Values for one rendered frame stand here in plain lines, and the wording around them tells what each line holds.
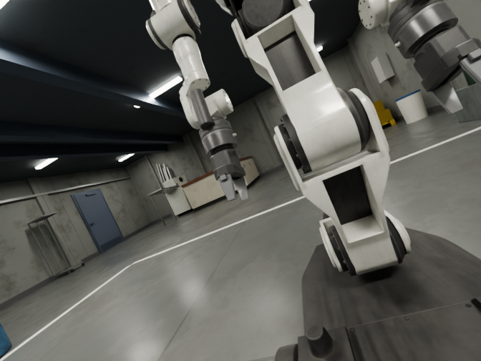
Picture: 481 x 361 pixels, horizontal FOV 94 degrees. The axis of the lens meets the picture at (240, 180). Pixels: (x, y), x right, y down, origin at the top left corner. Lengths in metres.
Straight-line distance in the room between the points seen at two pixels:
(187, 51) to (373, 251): 0.70
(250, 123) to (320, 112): 8.52
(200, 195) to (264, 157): 3.18
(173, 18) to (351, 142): 0.54
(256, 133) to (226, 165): 8.38
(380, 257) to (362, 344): 0.20
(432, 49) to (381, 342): 0.55
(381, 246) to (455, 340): 0.20
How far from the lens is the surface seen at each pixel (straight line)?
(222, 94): 0.62
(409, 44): 0.59
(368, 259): 0.68
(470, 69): 0.54
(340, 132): 0.47
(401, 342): 0.60
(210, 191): 6.86
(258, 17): 0.66
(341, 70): 9.28
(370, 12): 0.63
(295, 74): 0.58
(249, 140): 8.95
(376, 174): 0.53
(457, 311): 0.65
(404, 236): 0.70
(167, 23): 0.75
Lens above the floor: 0.61
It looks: 3 degrees down
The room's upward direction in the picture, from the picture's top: 25 degrees counter-clockwise
